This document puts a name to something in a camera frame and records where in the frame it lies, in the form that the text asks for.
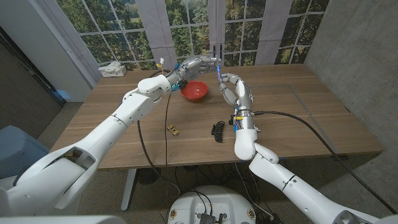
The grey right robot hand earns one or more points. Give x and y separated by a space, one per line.
242 91

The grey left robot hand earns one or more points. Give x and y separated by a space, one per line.
189 70

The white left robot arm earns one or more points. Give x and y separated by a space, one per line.
99 140

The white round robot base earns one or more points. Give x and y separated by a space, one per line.
211 202

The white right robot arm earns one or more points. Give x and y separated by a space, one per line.
280 177

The red bowl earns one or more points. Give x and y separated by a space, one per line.
196 91

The black hair clip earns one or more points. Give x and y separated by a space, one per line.
218 132

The printed window backdrop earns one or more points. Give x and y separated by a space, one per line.
155 31

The yellow toy car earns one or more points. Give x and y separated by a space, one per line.
173 130

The white power strip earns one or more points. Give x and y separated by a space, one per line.
115 73

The crumpled white tissue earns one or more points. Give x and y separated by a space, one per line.
110 66

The black round floor fan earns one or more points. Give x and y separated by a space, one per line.
149 175

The white table leg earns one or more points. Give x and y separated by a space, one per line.
128 189

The white robot torso edge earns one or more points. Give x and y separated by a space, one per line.
62 220

